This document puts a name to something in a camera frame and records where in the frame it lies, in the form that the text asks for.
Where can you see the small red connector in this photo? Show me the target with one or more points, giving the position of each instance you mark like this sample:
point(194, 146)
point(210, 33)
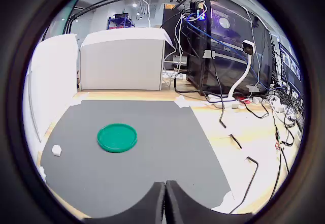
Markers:
point(245, 101)

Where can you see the black computer tower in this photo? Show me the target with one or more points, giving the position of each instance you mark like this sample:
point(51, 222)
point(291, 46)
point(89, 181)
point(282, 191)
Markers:
point(228, 61)

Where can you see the white foam board box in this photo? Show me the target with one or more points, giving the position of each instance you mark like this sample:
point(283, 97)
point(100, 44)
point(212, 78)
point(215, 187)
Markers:
point(122, 64)

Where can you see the round green lid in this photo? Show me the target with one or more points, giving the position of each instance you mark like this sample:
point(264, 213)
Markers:
point(116, 138)

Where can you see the small white plastic terminal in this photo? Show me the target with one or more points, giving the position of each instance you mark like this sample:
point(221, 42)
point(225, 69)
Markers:
point(57, 150)

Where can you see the white gooseneck camera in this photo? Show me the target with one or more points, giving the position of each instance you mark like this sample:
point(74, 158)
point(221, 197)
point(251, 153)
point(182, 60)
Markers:
point(248, 47)

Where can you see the white masking tape piece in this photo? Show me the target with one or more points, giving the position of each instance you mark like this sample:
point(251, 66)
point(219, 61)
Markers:
point(228, 198)
point(42, 173)
point(245, 153)
point(183, 102)
point(228, 131)
point(78, 99)

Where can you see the white power strip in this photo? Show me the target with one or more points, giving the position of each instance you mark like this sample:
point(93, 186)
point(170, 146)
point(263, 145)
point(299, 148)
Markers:
point(174, 74)
point(223, 102)

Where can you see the blue storage shelf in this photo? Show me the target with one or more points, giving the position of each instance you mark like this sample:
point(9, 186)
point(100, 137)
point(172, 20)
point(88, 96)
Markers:
point(120, 20)

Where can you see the black cabinet with orange label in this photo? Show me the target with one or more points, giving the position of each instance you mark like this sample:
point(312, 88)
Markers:
point(168, 18)

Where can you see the dark grey mat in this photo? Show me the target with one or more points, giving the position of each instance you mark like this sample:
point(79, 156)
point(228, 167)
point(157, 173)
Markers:
point(157, 137)

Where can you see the black computer monitor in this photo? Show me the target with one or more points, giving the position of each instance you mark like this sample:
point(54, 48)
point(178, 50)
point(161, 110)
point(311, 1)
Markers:
point(290, 64)

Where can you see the white partition panel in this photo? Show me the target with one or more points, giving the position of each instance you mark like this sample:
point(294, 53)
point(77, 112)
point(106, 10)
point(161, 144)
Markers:
point(56, 81)
point(31, 102)

